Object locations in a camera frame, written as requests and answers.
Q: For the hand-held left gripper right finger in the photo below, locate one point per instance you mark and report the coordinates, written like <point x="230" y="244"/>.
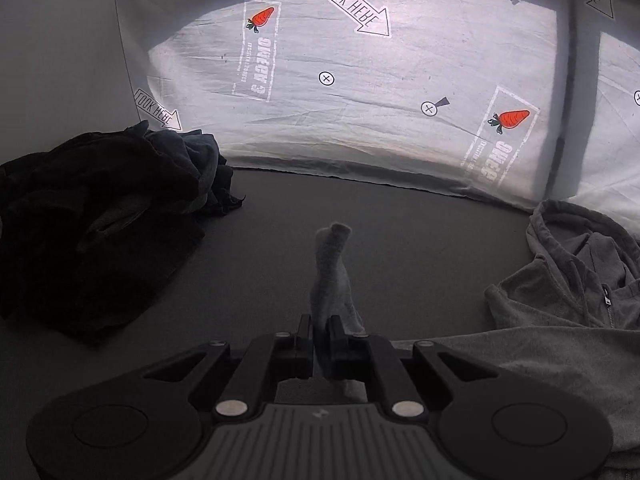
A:
<point x="339" y="342"/>

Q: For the white printed sheet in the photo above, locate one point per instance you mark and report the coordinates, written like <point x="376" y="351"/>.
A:
<point x="375" y="110"/>

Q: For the grey zip hoodie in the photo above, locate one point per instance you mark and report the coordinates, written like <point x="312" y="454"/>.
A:
<point x="550" y="360"/>

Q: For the black garment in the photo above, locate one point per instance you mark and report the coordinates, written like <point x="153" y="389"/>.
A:
<point x="90" y="240"/>

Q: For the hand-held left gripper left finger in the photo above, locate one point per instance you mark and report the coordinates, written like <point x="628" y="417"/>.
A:
<point x="303" y="341"/>

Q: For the dark blue garment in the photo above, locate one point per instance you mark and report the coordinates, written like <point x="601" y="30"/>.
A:
<point x="202" y="155"/>

